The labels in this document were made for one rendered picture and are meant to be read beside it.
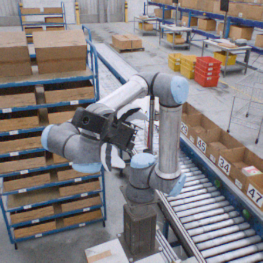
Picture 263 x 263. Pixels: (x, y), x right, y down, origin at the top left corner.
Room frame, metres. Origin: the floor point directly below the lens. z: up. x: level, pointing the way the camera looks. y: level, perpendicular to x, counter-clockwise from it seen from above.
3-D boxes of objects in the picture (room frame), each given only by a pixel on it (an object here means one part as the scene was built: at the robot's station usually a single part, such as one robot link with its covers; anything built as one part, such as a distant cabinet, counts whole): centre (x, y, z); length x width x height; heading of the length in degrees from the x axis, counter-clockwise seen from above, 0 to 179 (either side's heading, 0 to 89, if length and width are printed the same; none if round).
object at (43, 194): (2.31, 0.80, 0.98); 0.98 x 0.49 x 1.96; 108
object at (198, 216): (1.71, -0.62, 0.73); 0.52 x 0.05 x 0.05; 108
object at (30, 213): (2.19, 1.02, 0.39); 0.40 x 0.30 x 0.10; 109
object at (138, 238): (1.41, -0.06, 0.91); 0.26 x 0.26 x 0.33; 23
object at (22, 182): (2.19, 1.01, 0.79); 0.40 x 0.30 x 0.10; 109
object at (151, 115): (2.19, -0.17, 1.11); 0.12 x 0.05 x 0.88; 18
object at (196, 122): (2.77, -0.75, 0.97); 0.39 x 0.29 x 0.17; 18
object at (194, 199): (1.89, -0.56, 0.73); 0.52 x 0.05 x 0.05; 108
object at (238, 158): (2.02, -0.99, 0.97); 0.39 x 0.29 x 0.17; 18
